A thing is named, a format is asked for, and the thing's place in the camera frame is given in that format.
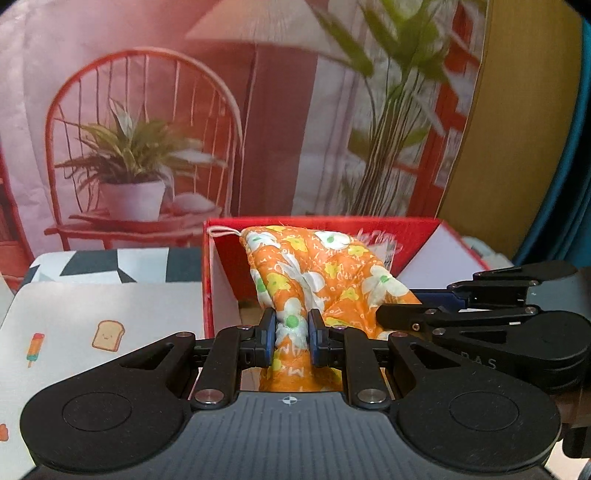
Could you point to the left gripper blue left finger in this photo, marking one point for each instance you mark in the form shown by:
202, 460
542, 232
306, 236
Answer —
222, 360

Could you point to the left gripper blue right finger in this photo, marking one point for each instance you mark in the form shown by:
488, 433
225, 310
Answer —
359, 359

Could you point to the orange floral quilted cloth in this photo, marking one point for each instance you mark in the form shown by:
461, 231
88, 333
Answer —
296, 270

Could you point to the printed living room backdrop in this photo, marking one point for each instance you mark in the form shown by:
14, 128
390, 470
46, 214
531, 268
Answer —
131, 123

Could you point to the teal blue curtain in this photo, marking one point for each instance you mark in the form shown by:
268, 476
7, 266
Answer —
561, 229

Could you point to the red strawberry cardboard box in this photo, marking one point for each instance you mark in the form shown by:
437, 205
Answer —
422, 253

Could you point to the cartoon patterned white tablecloth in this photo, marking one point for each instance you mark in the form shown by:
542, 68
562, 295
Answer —
79, 309

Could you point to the wooden panel board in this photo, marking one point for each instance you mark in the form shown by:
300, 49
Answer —
519, 122

